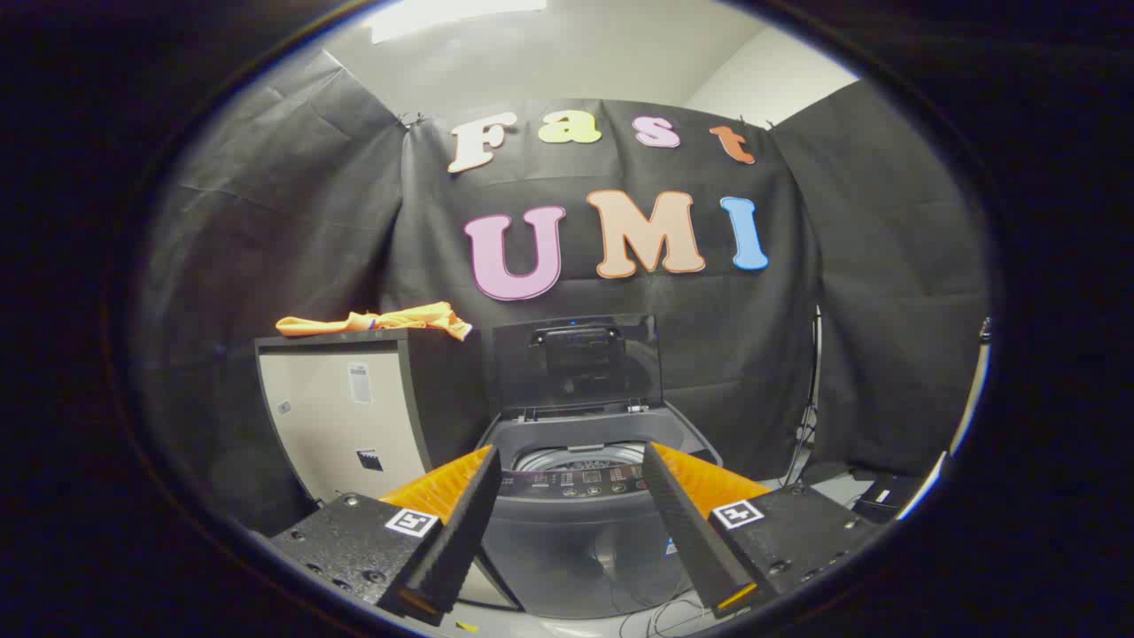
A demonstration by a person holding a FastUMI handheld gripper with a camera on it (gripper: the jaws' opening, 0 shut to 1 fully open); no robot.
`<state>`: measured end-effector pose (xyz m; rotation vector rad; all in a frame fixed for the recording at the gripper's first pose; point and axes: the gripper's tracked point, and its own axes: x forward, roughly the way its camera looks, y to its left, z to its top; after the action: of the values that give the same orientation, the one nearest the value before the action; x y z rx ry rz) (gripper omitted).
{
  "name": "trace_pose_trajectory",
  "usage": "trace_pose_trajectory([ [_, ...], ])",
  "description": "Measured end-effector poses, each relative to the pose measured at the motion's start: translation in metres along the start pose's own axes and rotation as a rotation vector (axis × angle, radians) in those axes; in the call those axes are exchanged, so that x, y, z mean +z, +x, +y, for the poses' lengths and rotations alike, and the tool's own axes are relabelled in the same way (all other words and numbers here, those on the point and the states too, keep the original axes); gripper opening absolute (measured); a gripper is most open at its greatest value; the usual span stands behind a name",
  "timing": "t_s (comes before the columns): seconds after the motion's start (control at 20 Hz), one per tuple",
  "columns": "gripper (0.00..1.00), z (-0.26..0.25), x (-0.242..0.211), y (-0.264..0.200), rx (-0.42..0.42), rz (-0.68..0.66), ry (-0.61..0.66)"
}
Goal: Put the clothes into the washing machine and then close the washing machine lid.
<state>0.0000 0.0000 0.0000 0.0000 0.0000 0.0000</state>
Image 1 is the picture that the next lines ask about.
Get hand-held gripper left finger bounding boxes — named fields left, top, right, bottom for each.
left=268, top=445, right=503, bottom=626

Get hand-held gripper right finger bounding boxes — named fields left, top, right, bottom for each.
left=641, top=440, right=879, bottom=620

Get grey washing machine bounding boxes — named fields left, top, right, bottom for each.
left=474, top=401, right=724, bottom=619

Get orange garment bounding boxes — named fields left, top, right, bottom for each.
left=276, top=302, right=474, bottom=342

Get white and black cabinet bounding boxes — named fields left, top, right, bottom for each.
left=255, top=328, right=486, bottom=508

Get black stand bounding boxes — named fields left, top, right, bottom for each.
left=784, top=306, right=825, bottom=485

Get black box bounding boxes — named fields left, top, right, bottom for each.
left=850, top=474, right=928, bottom=524

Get black backdrop cloth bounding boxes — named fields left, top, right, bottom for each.
left=133, top=44, right=991, bottom=534

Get ceiling light panel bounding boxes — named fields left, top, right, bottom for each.
left=368, top=0, right=548, bottom=45

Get thin floor cables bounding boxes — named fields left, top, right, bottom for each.
left=616, top=576, right=738, bottom=638

